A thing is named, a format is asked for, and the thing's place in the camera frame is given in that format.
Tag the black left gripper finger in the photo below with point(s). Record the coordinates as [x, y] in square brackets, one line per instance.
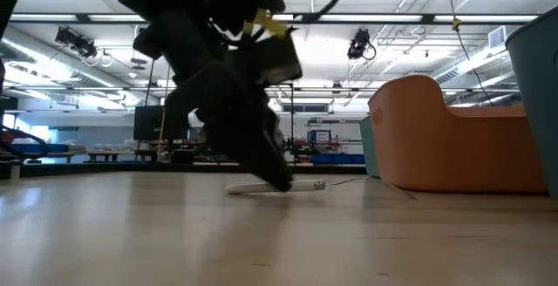
[257, 151]

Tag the blue and white sign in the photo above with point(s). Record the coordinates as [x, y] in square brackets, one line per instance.
[320, 136]

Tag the blue storage crate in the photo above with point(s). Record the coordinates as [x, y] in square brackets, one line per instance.
[338, 158]

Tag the black computer monitor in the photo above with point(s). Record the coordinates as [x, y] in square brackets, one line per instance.
[148, 122]

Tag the green teal plastic bin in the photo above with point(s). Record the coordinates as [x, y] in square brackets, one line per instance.
[369, 146]

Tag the background work table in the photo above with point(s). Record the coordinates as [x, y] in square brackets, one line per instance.
[109, 153]

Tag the orange plastic bin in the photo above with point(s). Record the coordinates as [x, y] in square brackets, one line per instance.
[457, 146]

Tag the black beam with light strips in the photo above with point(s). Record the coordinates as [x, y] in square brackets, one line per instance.
[428, 17]

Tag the white air vent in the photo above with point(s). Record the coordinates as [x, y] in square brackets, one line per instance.
[497, 37]

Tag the dark teal plastic bin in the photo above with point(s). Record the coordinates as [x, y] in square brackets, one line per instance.
[540, 81]

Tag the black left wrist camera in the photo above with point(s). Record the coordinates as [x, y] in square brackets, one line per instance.
[279, 61]

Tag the black hanging camera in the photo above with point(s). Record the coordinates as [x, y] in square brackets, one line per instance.
[359, 42]

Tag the black table frame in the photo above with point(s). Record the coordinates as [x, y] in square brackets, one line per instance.
[65, 169]

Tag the silver ventilation duct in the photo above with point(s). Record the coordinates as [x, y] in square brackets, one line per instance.
[26, 46]

